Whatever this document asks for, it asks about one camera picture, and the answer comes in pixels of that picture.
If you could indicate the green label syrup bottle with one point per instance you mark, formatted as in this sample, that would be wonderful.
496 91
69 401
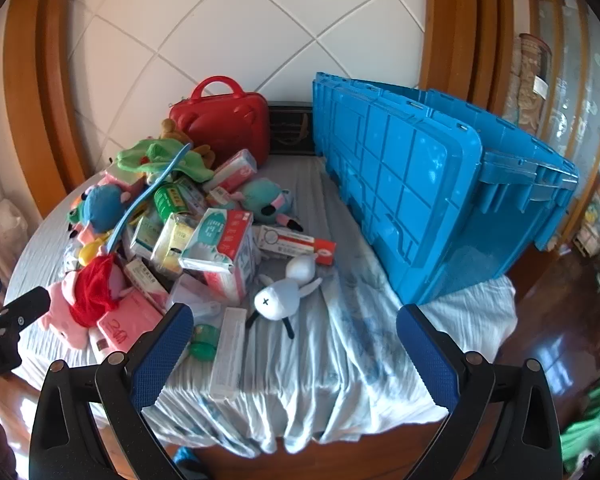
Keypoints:
172 202

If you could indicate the frosted glass sliding door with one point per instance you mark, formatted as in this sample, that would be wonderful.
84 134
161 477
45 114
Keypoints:
570 60

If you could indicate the plain pink tissue pack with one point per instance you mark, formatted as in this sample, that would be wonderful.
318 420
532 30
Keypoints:
125 325

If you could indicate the rolled patterned carpet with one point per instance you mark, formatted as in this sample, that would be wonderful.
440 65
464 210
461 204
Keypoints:
530 85

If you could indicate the pile of medicine boxes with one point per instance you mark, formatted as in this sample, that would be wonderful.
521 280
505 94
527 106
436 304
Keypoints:
220 240

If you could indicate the light blue plastic piece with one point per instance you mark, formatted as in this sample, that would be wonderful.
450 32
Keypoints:
130 215

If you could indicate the red hard carry case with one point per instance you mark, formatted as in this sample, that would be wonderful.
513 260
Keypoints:
220 120

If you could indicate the green cloth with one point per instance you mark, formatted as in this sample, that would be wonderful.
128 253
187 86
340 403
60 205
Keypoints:
590 430

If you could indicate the round wooden desktop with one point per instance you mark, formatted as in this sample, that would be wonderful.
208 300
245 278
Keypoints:
355 462

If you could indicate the white rabbit plush toy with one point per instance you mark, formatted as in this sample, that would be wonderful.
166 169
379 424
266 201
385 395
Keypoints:
275 300

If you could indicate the long white carton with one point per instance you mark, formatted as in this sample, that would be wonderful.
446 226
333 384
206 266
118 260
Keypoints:
227 355

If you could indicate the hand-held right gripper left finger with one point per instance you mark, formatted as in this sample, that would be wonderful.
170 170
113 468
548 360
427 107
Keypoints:
160 355

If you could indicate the yellow plush toy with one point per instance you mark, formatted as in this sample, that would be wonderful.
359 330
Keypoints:
92 251

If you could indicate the pink plush with red hat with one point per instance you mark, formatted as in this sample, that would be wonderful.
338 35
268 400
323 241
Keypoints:
62 310

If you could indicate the blue plastic storage crate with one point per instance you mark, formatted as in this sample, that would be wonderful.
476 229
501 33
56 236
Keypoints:
430 185

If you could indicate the small green round container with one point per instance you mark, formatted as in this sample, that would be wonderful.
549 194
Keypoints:
203 341

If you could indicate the light blue table cloth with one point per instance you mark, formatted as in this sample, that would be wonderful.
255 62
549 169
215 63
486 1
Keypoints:
340 360

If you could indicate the teal and pink plush toy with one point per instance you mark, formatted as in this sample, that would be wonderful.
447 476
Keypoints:
260 195

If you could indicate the brown teddy bear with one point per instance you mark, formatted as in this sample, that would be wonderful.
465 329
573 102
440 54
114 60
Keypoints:
172 130

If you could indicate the green plush toy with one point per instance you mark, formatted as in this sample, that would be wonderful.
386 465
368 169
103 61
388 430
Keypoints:
150 155

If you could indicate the blue round plush toy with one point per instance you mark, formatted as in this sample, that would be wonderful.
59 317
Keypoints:
105 205

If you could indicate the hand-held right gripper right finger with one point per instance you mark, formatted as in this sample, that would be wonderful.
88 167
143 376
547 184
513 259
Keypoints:
430 360

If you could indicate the pink white tissue pack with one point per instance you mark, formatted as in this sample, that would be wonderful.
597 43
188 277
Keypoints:
235 170

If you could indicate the wooden door frame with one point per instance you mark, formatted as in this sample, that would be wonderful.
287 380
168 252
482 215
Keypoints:
35 85
460 25

